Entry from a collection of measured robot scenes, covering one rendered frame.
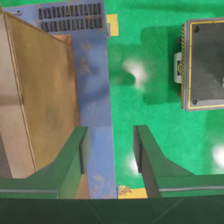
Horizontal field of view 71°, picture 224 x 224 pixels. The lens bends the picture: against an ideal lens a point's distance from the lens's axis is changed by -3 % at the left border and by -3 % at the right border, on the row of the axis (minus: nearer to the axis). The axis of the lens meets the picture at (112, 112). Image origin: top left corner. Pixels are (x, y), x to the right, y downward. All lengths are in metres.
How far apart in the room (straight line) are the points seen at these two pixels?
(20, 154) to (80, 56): 0.66
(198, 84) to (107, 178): 1.00
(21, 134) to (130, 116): 1.34
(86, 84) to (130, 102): 0.75
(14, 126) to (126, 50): 1.32
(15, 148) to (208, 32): 1.40
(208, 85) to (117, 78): 0.79
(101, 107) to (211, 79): 0.92
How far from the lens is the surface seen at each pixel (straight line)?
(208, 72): 1.47
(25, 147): 0.47
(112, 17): 1.66
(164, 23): 1.71
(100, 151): 1.10
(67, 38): 0.99
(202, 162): 2.15
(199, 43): 1.44
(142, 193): 2.19
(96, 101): 0.99
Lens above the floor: 1.60
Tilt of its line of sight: 75 degrees down
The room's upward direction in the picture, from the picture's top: 177 degrees counter-clockwise
